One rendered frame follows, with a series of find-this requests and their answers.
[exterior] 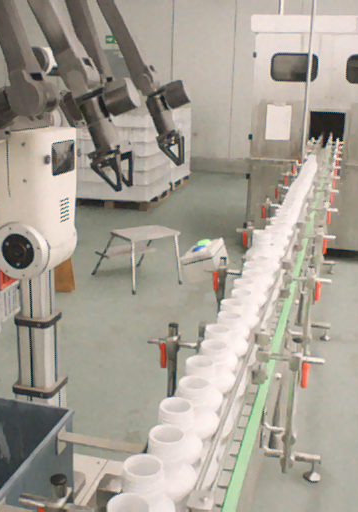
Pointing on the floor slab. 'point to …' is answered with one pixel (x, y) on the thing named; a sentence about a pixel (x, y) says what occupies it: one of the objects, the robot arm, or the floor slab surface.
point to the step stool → (137, 246)
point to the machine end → (351, 35)
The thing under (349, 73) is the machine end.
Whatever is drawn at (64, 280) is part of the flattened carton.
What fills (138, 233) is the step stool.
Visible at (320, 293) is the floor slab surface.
